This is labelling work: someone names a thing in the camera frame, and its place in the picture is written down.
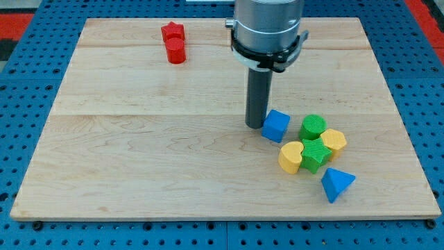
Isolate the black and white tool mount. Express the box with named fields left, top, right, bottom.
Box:
left=230, top=30, right=309, bottom=73

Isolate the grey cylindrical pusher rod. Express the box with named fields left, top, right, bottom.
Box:
left=245, top=69, right=273, bottom=129

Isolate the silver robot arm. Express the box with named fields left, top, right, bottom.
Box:
left=225, top=0, right=309, bottom=129

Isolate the blue cube block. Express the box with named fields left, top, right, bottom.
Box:
left=262, top=110, right=291, bottom=143

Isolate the green star block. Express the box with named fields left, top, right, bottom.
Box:
left=300, top=137, right=332, bottom=174

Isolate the red star block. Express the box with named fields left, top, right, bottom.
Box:
left=161, top=22, right=185, bottom=42

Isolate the green cylinder block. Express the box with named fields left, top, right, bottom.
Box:
left=299, top=114, right=327, bottom=140

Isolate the yellow heart block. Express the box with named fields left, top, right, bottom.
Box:
left=278, top=142, right=305, bottom=174

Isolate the red cylinder block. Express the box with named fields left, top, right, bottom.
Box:
left=165, top=37, right=187, bottom=64

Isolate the yellow hexagon block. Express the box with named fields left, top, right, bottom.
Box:
left=320, top=128, right=348, bottom=162

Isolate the blue triangle block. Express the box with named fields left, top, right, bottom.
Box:
left=321, top=168, right=356, bottom=203

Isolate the light wooden board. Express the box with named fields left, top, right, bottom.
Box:
left=10, top=17, right=441, bottom=222

